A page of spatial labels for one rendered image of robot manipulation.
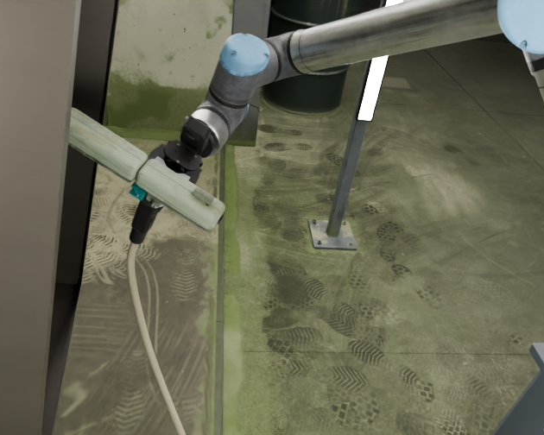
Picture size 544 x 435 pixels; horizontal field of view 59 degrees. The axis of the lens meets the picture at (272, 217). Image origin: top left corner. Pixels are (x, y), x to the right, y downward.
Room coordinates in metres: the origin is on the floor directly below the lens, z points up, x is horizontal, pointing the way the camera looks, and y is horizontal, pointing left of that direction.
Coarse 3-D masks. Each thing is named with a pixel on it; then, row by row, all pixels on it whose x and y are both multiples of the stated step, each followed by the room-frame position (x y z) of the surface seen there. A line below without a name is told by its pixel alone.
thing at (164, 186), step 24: (72, 120) 0.68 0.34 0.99; (72, 144) 0.68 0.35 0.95; (96, 144) 0.66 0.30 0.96; (120, 144) 0.68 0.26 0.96; (120, 168) 0.65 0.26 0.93; (144, 168) 0.66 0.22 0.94; (168, 168) 0.68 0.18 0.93; (168, 192) 0.63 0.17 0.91; (192, 192) 0.65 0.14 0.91; (144, 216) 0.67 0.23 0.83; (192, 216) 0.63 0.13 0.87; (216, 216) 0.63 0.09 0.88
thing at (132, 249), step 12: (132, 252) 0.71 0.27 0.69; (132, 264) 0.72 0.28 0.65; (132, 276) 0.72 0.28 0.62; (132, 288) 0.71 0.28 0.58; (132, 300) 0.71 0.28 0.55; (144, 324) 0.70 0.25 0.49; (144, 336) 0.69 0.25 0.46; (156, 360) 0.68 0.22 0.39; (156, 372) 0.66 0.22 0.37; (168, 396) 0.64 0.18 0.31; (168, 408) 0.63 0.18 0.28; (180, 432) 0.60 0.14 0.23
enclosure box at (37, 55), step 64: (0, 0) 0.27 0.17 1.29; (64, 0) 0.28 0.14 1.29; (0, 64) 0.27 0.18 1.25; (64, 64) 0.28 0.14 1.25; (0, 128) 0.27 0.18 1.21; (64, 128) 0.28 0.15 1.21; (0, 192) 0.27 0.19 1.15; (64, 192) 0.82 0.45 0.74; (0, 256) 0.26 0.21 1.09; (64, 256) 0.81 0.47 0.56; (0, 320) 0.26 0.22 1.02; (64, 320) 0.70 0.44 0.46; (0, 384) 0.25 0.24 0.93
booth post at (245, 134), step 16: (240, 0) 2.46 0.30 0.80; (256, 0) 2.47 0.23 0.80; (240, 16) 2.46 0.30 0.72; (256, 16) 2.47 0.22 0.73; (240, 32) 2.46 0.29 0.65; (256, 32) 2.47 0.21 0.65; (256, 96) 2.48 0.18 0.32; (256, 112) 2.48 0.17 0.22; (240, 128) 2.46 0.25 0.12; (256, 128) 2.48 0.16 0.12; (240, 144) 2.47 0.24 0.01
